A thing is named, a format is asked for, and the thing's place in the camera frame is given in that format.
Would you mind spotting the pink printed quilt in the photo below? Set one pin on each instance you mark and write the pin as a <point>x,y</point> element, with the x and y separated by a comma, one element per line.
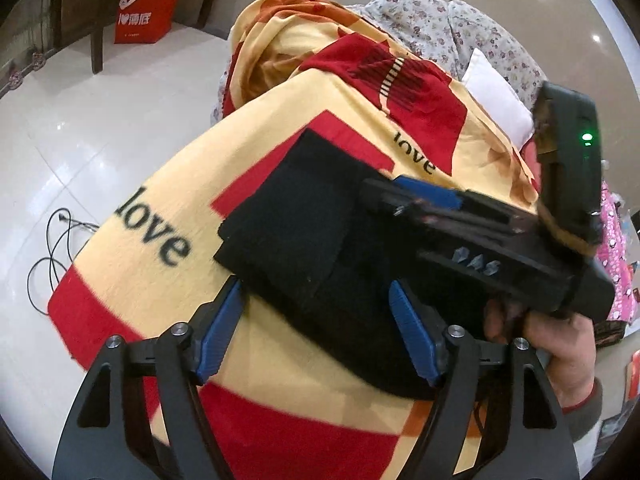
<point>612,255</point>

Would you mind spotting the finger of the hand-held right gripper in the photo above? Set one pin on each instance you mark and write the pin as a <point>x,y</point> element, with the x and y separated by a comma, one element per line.
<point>430,212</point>
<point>435,194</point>

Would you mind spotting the grey floral bed cover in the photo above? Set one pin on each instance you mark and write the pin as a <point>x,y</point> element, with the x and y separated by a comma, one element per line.
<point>440,25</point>

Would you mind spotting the dark carved wooden cabinet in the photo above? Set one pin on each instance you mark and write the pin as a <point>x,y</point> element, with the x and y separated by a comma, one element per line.
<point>30,35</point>

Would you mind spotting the white pillow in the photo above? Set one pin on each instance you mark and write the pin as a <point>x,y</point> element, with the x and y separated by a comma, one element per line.
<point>495,95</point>

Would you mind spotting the person's right forearm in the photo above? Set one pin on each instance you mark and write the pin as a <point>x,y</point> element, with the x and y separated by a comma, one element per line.
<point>585,415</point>

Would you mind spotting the dark wooden chair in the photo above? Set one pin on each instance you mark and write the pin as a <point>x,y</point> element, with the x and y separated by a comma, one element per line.
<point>95,35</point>

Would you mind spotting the red shopping bag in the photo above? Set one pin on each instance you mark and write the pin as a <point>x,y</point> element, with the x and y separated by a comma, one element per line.
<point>145,15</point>

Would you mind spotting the person's right hand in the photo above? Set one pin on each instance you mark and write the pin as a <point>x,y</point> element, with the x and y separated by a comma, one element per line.
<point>555,350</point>

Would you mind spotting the black pants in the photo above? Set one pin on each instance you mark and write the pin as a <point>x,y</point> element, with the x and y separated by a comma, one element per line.
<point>300,220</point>

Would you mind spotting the red yellow printed blanket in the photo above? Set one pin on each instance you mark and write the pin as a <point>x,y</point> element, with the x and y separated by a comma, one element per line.
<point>310,435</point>

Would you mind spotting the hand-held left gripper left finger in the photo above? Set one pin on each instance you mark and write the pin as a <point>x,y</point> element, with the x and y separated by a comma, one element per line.
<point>220,335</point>

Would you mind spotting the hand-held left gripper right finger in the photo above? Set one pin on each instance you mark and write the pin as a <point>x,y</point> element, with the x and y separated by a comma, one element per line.
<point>412,330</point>

